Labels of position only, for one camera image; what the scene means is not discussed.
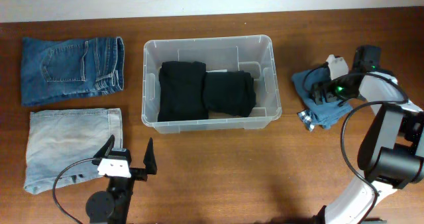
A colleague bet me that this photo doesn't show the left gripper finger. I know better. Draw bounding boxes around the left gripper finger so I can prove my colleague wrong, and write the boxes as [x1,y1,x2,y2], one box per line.
[143,138,158,175]
[92,135,115,165]

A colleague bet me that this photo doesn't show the blue shirt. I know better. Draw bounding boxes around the blue shirt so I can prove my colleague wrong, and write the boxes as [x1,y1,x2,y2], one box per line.
[291,68,352,131]

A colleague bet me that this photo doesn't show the large black garment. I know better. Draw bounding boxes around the large black garment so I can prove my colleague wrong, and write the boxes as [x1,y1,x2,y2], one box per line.
[158,61,209,122]

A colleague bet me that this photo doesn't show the small black garment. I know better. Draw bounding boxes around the small black garment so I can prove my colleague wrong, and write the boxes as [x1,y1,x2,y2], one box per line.
[203,71,256,117]

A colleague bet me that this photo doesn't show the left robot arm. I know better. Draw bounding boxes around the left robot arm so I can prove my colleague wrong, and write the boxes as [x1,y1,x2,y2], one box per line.
[85,135,157,223]

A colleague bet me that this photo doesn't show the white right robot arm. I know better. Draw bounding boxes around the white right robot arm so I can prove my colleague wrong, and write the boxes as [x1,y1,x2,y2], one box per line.
[309,45,423,224]

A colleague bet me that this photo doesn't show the light blue folded jeans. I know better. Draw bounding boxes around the light blue folded jeans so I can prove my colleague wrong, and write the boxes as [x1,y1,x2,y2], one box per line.
[24,108,123,195]

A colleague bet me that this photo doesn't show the clear plastic storage bin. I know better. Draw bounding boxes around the clear plastic storage bin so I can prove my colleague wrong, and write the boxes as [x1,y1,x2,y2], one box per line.
[141,34,282,134]

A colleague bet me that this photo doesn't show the dark blue folded jeans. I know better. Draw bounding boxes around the dark blue folded jeans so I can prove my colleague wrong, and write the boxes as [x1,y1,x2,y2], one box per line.
[21,36,125,107]

